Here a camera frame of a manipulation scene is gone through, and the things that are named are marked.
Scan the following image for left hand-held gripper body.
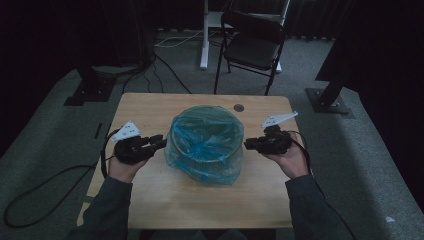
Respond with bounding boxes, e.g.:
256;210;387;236
110;120;156;166

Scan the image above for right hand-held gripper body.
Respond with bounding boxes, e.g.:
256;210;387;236
259;111;299;156

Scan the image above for blue plastic trash bag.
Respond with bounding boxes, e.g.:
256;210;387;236
164;105;245;187

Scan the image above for person's left hand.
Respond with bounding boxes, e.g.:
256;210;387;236
107;155;148;184

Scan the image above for person's right hand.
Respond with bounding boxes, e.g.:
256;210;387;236
264;133;311;180

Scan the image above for black square stand base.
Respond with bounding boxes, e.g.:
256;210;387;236
63;64;118;107
305;79;355;120

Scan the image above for round grey stand base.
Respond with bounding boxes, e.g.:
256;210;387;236
92;64;143;77

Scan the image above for black folding chair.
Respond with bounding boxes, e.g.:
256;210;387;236
213;10;288;97

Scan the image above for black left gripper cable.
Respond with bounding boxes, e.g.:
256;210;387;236
99;128;123;180

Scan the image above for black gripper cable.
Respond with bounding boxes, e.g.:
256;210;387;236
289;130;358;240
99;128;123;180

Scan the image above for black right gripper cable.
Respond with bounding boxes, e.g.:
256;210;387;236
289;130;358;240

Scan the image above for thin black cables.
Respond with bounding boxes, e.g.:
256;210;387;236
121;53;193;95

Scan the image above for white cable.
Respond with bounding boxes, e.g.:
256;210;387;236
154;29;205;49

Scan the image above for long black looped cable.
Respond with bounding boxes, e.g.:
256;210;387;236
2;163;98;230

